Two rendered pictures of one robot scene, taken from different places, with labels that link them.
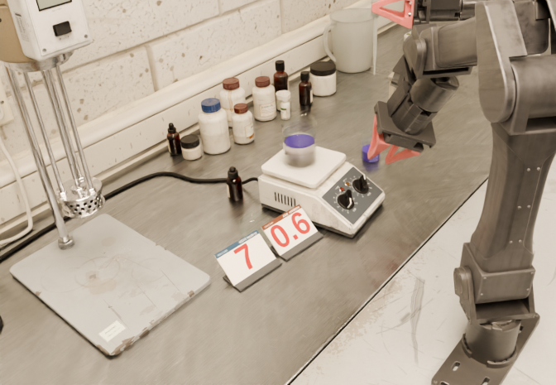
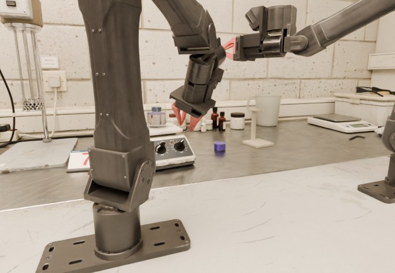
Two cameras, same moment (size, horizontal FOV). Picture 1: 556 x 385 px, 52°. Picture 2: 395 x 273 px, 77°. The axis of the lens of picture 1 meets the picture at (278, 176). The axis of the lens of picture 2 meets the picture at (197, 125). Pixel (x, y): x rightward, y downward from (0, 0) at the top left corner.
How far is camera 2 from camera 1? 0.71 m
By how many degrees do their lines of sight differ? 33
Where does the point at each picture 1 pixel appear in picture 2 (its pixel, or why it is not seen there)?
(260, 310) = (58, 180)
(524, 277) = (119, 161)
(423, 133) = (199, 105)
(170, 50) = (156, 86)
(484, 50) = not seen: outside the picture
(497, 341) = (96, 224)
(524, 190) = (96, 55)
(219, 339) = (22, 184)
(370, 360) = (52, 219)
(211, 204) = not seen: hidden behind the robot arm
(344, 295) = not seen: hidden behind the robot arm
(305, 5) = (247, 90)
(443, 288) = (158, 206)
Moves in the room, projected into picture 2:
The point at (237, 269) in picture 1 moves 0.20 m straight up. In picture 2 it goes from (76, 162) to (69, 87)
